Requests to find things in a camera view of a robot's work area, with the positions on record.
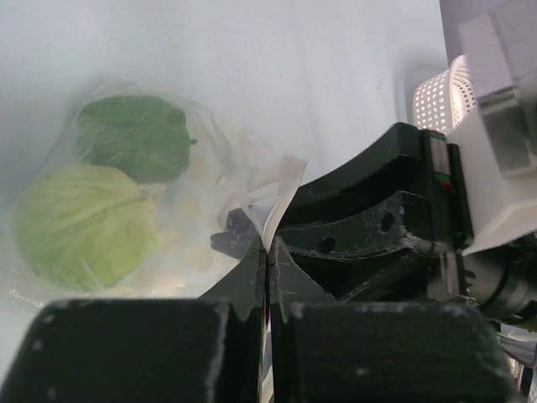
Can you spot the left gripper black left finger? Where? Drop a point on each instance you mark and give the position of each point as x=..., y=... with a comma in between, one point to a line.
x=207, y=349

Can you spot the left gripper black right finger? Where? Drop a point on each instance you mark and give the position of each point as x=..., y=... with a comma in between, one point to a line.
x=330, y=351

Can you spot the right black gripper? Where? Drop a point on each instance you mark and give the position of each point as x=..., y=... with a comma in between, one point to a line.
x=363, y=231

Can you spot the light green fake fruit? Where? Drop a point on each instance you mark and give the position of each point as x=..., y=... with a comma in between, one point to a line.
x=85, y=226

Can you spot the clear polka dot zip bag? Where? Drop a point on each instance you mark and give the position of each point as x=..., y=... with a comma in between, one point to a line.
x=234, y=191

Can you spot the dark green fake pepper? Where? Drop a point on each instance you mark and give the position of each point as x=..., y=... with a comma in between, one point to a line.
x=144, y=136

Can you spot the white perforated plastic basket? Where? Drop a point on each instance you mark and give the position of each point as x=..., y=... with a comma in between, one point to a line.
x=443, y=102

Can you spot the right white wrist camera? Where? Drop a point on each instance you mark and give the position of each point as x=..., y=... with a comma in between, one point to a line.
x=497, y=140

